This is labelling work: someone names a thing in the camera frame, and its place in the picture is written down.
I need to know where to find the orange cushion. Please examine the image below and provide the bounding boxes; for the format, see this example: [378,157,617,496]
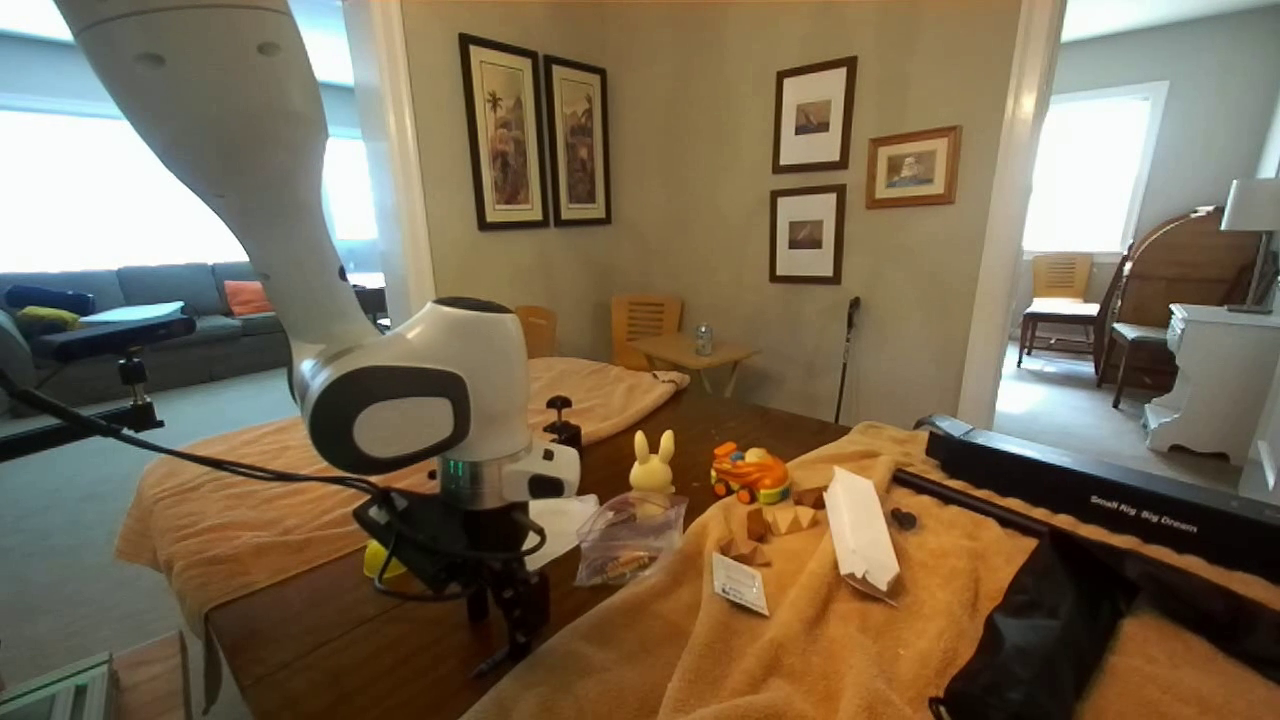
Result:
[224,281,270,317]

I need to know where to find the table lamp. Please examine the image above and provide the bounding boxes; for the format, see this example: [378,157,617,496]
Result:
[1220,182,1280,314]

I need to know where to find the small framed picture lower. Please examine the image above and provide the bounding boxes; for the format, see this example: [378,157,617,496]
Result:
[769,186,842,283]

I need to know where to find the grey sofa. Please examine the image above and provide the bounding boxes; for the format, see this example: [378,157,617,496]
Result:
[0,262,393,411]

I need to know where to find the tall framed picture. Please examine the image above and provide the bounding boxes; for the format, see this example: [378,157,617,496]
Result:
[544,57,611,223]
[459,38,548,231]

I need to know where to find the black clamp mount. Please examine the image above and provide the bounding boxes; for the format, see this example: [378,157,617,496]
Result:
[544,397,583,450]

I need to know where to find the white crumpled cloth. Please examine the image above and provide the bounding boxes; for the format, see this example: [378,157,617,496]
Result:
[523,496,600,568]

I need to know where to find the black cable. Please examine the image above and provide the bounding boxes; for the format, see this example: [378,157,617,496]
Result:
[0,370,404,501]

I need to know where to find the black keyboard case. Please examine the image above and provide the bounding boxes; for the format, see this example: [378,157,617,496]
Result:
[919,417,1280,581]

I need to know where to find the yellow silicone cup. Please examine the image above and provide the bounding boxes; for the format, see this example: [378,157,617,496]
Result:
[359,540,409,583]

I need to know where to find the wooden chair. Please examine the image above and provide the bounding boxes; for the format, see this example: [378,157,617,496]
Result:
[607,295,685,370]

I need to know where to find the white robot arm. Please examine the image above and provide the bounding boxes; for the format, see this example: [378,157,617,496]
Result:
[56,0,580,662]

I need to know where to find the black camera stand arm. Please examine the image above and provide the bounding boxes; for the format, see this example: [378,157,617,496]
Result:
[0,309,196,459]

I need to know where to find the small white card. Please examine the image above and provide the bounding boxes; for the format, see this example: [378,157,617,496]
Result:
[713,554,769,615]

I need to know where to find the white paper box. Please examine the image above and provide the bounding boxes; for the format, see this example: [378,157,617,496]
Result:
[824,467,901,597]

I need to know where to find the tall framed picture left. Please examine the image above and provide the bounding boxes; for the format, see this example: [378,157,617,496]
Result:
[459,38,548,231]

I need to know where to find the black bag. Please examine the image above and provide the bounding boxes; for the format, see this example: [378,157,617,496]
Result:
[926,535,1137,720]

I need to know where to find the small framed picture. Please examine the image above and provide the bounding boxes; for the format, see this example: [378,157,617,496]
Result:
[769,186,842,283]
[772,57,854,172]

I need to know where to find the orange toy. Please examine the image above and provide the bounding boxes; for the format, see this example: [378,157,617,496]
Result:
[707,440,792,505]

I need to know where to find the tan towel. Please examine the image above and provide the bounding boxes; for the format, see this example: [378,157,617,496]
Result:
[114,355,689,624]
[463,425,1280,720]

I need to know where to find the wooden folding table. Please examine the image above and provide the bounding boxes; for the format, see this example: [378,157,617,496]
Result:
[637,335,752,397]

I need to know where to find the tan towel near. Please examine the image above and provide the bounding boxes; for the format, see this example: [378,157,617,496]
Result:
[114,355,689,624]

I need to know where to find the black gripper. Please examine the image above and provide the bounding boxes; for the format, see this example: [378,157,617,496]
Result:
[353,487,548,663]

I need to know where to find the clear plastic bag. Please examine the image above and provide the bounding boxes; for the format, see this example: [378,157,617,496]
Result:
[575,492,689,590]

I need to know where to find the tall framed picture right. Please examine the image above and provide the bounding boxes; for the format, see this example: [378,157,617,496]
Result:
[544,57,611,223]

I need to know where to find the framed picture brown frame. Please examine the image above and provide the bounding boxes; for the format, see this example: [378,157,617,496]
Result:
[868,127,961,208]

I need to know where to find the tan towel far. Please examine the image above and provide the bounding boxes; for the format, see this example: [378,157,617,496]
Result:
[463,425,1280,720]

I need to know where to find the small framed picture upper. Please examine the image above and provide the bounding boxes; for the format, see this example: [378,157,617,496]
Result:
[772,57,854,172]

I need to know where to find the white side table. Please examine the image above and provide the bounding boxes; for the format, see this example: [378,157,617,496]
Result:
[1144,304,1280,466]

